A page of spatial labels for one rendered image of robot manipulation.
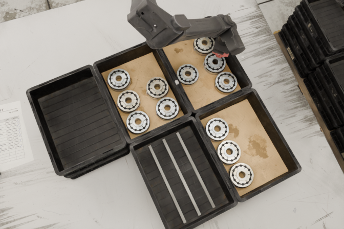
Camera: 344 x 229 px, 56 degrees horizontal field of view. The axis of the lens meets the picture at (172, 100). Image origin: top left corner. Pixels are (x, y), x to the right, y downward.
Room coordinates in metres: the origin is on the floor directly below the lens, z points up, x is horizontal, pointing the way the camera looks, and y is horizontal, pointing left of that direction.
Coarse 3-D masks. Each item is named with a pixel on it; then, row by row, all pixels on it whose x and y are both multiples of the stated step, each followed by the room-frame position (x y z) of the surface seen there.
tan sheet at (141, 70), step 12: (132, 60) 0.64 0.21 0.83; (144, 60) 0.64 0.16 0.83; (156, 60) 0.65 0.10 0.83; (108, 72) 0.56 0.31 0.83; (132, 72) 0.58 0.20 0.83; (144, 72) 0.58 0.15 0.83; (156, 72) 0.59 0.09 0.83; (108, 84) 0.50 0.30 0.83; (132, 84) 0.51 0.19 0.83; (144, 84) 0.52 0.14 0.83; (144, 96) 0.47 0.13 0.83; (168, 96) 0.48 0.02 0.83; (144, 108) 0.41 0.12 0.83; (168, 108) 0.42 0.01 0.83; (180, 108) 0.43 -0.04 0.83; (156, 120) 0.36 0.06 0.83
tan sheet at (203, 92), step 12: (168, 48) 0.73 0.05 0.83; (180, 48) 0.74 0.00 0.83; (192, 48) 0.75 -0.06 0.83; (180, 60) 0.67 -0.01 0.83; (192, 60) 0.68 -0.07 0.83; (204, 72) 0.63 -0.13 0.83; (204, 84) 0.57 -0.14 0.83; (192, 96) 0.50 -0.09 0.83; (204, 96) 0.51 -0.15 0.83; (216, 96) 0.52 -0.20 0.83
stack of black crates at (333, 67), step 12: (336, 60) 1.02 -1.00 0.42; (312, 72) 0.99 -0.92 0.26; (324, 72) 0.94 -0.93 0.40; (336, 72) 0.96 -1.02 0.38; (312, 84) 0.91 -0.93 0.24; (324, 84) 0.87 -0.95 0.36; (336, 84) 0.83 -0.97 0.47; (312, 96) 0.86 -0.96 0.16; (324, 96) 0.82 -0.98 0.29; (336, 96) 0.78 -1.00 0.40; (324, 108) 0.76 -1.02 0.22; (336, 108) 0.72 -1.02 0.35; (324, 120) 0.70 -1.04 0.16; (336, 120) 0.67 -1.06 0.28
